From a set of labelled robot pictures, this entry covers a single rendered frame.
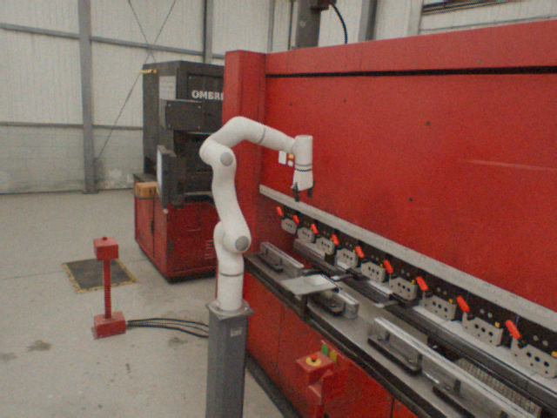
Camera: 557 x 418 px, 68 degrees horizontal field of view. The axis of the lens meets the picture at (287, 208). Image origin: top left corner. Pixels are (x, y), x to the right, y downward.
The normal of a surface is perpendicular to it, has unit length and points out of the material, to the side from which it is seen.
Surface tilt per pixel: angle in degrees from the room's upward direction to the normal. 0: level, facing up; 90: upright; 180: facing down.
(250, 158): 90
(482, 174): 90
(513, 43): 90
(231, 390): 90
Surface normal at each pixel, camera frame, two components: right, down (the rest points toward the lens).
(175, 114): 0.36, 0.26
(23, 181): 0.55, 0.25
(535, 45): -0.85, 0.07
